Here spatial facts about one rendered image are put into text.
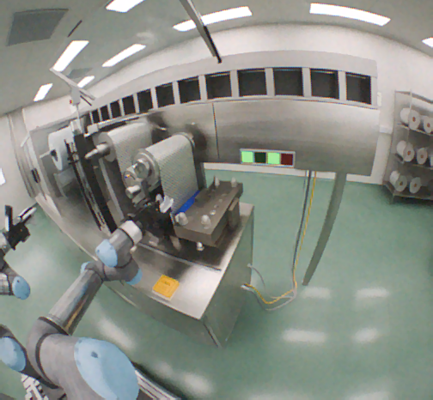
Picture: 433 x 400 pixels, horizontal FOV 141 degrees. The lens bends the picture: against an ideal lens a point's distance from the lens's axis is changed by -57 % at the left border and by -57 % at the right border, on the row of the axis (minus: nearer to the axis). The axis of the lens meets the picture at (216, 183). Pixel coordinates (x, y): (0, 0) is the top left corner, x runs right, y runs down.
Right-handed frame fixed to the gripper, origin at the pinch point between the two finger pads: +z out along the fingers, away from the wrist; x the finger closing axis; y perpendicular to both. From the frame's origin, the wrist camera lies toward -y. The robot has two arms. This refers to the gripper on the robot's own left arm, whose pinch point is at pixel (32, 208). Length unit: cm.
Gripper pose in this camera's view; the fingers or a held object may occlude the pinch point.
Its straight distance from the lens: 90.8
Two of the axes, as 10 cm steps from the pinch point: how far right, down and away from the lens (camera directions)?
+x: 10.0, 0.5, -0.2
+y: -0.3, 8.9, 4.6
